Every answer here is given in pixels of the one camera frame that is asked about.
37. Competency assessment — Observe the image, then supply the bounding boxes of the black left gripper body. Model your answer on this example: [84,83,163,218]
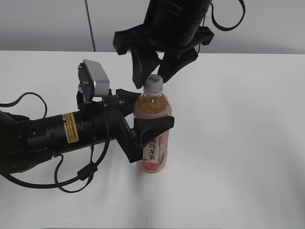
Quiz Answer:
[76,93,143,163]

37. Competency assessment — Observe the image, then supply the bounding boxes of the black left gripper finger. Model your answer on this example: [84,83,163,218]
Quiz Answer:
[116,89,142,117]
[133,116,174,148]

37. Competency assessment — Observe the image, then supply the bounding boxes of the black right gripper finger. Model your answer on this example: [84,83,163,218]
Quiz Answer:
[131,49,161,89]
[158,49,198,83]

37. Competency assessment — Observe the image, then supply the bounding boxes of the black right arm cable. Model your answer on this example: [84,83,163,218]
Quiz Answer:
[210,0,246,31]

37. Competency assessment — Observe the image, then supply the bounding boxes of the white bottle cap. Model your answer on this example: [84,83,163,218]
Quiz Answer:
[143,74,163,94]

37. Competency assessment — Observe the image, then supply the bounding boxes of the black wall cable left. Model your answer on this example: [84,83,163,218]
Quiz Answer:
[84,0,96,52]

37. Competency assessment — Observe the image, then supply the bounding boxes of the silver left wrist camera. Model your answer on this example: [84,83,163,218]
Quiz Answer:
[78,59,110,104]

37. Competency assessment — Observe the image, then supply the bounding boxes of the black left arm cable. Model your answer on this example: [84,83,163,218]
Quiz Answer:
[0,92,111,193]

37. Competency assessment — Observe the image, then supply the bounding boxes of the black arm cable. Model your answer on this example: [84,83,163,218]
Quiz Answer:
[0,92,111,193]
[210,0,246,31]

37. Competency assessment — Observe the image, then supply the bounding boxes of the peach oolong tea bottle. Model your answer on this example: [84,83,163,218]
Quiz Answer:
[132,74,173,174]

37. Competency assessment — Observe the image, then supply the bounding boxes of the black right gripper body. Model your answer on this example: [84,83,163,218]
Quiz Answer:
[113,22,214,55]

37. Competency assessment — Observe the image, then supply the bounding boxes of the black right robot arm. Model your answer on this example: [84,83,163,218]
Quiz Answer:
[113,0,214,89]

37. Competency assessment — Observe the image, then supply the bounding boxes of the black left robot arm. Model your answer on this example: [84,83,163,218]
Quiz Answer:
[0,89,174,174]

